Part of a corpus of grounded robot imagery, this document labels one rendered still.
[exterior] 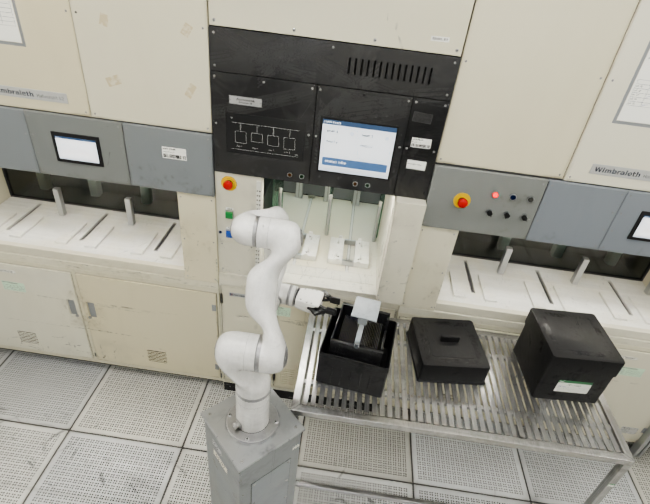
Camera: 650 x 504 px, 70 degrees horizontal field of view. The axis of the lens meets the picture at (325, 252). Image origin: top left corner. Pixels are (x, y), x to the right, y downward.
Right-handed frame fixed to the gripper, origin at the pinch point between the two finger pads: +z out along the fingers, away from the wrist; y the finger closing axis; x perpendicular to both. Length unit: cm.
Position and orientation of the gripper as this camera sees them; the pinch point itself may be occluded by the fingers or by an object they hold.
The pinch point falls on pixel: (334, 306)
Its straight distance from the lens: 183.3
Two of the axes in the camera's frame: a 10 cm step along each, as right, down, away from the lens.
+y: -2.4, 5.2, -8.2
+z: 9.6, 2.2, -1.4
